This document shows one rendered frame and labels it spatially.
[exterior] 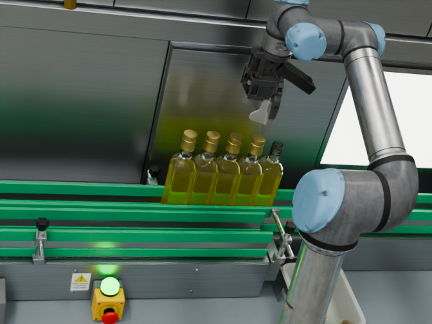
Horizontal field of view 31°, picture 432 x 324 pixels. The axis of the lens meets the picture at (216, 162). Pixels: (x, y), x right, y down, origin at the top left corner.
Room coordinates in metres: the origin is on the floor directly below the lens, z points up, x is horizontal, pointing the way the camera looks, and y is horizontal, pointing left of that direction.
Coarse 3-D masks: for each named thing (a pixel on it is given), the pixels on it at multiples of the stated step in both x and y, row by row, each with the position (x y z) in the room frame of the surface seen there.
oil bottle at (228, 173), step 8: (224, 160) 1.58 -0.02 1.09; (224, 168) 1.57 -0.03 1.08; (232, 168) 1.57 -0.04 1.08; (224, 176) 1.56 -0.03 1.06; (232, 176) 1.57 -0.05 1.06; (216, 184) 1.56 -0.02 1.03; (224, 184) 1.57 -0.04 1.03; (232, 184) 1.57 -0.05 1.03; (216, 192) 1.56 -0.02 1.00; (224, 192) 1.57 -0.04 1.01; (232, 192) 1.58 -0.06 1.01; (216, 200) 1.56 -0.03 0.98; (224, 200) 1.57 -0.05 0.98
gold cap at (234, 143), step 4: (232, 132) 1.61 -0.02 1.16; (236, 132) 1.61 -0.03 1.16; (232, 136) 1.59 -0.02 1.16; (236, 136) 1.59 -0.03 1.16; (240, 136) 1.60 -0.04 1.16; (228, 140) 1.59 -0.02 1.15; (232, 140) 1.58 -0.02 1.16; (236, 140) 1.58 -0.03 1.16; (240, 140) 1.58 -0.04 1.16; (228, 144) 1.58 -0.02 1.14; (232, 144) 1.58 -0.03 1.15; (236, 144) 1.58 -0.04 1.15; (240, 144) 1.59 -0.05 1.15; (228, 148) 1.58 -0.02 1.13; (232, 148) 1.58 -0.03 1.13; (236, 148) 1.58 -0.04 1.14; (228, 152) 1.58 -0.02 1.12; (232, 152) 1.58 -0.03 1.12; (236, 152) 1.58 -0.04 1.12
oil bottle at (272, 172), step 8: (264, 160) 1.63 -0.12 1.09; (264, 168) 1.61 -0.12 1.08; (272, 168) 1.62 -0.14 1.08; (280, 168) 1.62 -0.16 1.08; (264, 176) 1.61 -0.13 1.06; (272, 176) 1.61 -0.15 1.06; (280, 176) 1.62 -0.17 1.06; (264, 184) 1.61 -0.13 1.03; (272, 184) 1.62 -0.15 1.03; (256, 192) 1.61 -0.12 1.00; (264, 192) 1.61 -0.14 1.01; (272, 192) 1.62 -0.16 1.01; (256, 200) 1.61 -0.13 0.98; (264, 200) 1.61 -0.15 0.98; (272, 200) 1.62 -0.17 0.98
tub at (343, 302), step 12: (288, 264) 1.55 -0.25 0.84; (288, 276) 1.51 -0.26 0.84; (288, 288) 1.47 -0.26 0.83; (336, 288) 1.56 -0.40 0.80; (348, 288) 1.53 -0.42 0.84; (336, 300) 1.54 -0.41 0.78; (348, 300) 1.50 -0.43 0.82; (336, 312) 1.50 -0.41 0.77; (348, 312) 1.48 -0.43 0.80; (360, 312) 1.45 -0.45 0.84
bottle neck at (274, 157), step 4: (272, 144) 1.64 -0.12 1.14; (276, 144) 1.65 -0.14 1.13; (280, 144) 1.65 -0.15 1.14; (272, 148) 1.63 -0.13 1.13; (276, 148) 1.63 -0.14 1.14; (280, 148) 1.63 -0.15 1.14; (272, 152) 1.63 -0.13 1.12; (276, 152) 1.63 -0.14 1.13; (280, 152) 1.63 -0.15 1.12; (268, 156) 1.64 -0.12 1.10; (272, 156) 1.63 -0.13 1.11; (276, 156) 1.63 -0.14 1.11; (272, 160) 1.63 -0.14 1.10; (276, 160) 1.63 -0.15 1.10
